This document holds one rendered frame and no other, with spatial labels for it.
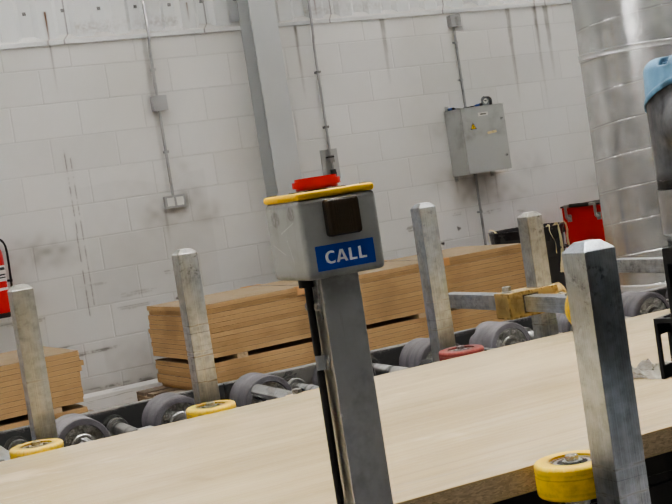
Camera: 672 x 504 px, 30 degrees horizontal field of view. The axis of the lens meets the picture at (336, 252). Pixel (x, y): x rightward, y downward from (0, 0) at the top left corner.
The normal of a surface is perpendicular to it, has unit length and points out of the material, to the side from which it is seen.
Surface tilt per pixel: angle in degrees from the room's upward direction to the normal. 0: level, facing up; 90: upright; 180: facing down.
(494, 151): 90
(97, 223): 90
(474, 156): 90
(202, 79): 90
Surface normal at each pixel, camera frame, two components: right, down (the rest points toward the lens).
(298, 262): -0.89, 0.16
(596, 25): -0.76, 0.15
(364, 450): 0.43, -0.02
